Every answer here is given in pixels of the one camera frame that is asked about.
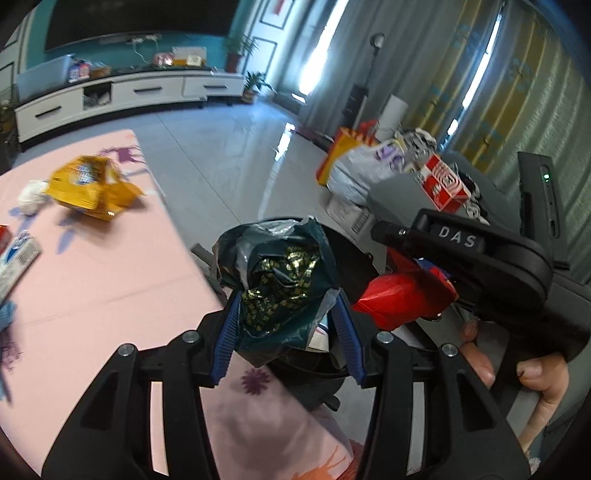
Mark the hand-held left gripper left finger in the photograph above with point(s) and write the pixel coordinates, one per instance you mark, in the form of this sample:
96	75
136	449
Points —
226	334

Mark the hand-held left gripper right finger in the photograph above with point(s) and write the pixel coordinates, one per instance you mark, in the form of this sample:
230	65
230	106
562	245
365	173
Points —
346	337

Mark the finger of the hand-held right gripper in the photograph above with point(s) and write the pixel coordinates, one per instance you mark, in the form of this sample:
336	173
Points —
466	251

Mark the black trash bin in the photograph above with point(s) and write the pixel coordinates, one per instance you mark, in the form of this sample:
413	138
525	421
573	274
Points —
300	376

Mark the red plastic wrapper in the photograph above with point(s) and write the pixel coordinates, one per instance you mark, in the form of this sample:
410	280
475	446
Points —
397	295

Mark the dark green snack bag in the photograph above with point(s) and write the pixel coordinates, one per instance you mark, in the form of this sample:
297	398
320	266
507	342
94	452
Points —
277	286

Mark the white and blue toothpaste box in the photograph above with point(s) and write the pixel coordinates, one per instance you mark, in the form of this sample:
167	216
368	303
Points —
16	263

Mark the red cardboard box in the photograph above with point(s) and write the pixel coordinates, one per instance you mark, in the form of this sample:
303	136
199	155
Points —
3	237

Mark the person's right hand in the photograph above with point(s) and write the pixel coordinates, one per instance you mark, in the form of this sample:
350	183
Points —
547	383

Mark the red and white box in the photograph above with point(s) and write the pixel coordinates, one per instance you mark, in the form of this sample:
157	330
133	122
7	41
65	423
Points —
441	184

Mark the pink printed tablecloth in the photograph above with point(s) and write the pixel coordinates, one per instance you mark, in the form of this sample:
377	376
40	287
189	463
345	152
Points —
129	286

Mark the black and white patterned bag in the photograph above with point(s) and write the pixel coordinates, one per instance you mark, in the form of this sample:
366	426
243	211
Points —
418	143

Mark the white plastic bag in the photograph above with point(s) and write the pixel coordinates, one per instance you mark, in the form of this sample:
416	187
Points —
364	170

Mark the orange and red bag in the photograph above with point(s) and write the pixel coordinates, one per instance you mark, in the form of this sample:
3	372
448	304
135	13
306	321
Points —
337	150

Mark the black tower speaker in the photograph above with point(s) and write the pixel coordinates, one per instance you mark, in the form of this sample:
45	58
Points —
358	108

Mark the yellow and grey curtains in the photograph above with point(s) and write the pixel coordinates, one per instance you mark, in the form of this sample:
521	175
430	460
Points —
461	69

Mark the yellow snack bag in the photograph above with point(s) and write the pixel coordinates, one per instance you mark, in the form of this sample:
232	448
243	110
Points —
92	187

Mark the blue mesh cloth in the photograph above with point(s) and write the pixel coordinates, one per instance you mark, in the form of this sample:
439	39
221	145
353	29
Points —
5	316

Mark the black floor lamp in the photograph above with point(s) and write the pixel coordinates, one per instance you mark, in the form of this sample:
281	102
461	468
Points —
377	42

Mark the white crumpled tissue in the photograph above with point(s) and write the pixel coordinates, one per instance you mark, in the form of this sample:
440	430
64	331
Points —
32	197

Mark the small potted plant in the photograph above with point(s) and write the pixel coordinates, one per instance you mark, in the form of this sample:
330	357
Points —
254	85

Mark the white tv cabinet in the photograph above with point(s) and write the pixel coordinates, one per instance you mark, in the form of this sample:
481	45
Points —
138	90

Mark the white flat box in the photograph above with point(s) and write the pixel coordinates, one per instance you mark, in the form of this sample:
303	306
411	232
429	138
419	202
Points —
189	55

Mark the potted plant in red pot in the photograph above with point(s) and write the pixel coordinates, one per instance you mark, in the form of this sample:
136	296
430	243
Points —
236	53

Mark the colourful small box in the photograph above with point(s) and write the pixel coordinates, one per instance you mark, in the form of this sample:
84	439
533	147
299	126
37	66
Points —
79	70

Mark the clear plastic storage bin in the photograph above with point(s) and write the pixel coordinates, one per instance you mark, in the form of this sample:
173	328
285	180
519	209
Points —
44	76

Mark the black television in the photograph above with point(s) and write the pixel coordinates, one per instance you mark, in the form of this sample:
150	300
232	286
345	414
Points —
138	21

